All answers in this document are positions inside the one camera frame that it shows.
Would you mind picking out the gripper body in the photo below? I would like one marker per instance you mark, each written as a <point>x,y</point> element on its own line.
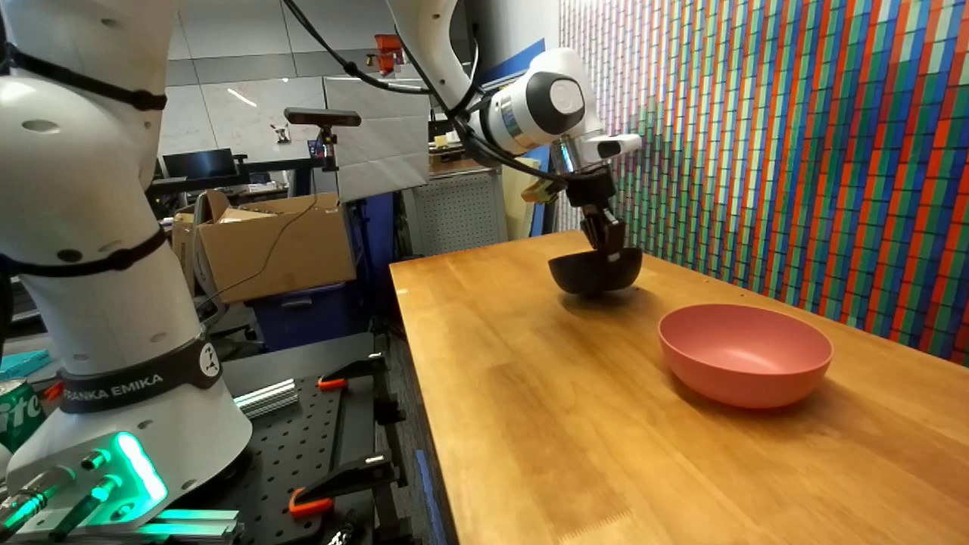
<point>590,189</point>

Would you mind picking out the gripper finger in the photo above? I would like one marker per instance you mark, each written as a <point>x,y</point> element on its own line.
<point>592,228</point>
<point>615,233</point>

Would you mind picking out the black bowl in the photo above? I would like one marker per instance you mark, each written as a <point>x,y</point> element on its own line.
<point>594,274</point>

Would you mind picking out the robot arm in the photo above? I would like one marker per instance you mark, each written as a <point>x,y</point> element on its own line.
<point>91,227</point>

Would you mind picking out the peach bowl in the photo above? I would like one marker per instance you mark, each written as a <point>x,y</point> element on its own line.
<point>746,356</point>

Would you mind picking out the grey perforated cabinet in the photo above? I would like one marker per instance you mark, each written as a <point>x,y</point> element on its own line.
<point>458,212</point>

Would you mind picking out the white panel board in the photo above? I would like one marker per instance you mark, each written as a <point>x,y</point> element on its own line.
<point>382,140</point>

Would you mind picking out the black and orange clamp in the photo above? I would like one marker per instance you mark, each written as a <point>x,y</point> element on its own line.
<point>344,478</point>
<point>354,372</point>

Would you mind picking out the blue storage bin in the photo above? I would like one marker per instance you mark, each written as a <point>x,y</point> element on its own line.
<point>306,314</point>

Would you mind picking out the cardboard box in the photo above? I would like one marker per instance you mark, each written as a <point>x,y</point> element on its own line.
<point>280,250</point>

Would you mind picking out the silver aluminium bar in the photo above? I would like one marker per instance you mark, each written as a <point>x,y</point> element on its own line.
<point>266,398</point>

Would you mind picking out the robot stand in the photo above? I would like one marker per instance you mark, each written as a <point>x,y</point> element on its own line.
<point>295,446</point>

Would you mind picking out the black monitor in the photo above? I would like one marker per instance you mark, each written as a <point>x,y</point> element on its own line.
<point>198,163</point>

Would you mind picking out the green drink can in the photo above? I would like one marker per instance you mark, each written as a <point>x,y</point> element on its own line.
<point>17,412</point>

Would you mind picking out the camera on mount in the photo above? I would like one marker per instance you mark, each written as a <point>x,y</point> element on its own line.
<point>323,117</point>

